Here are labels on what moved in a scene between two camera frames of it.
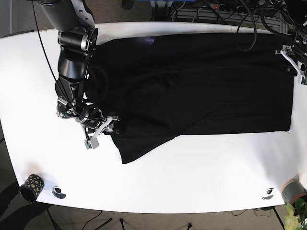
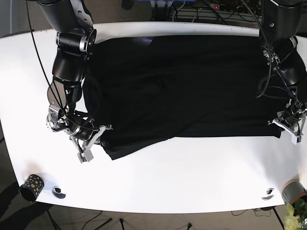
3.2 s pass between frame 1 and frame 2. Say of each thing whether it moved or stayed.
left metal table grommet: stayed
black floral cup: stayed
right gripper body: moved
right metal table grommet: stayed
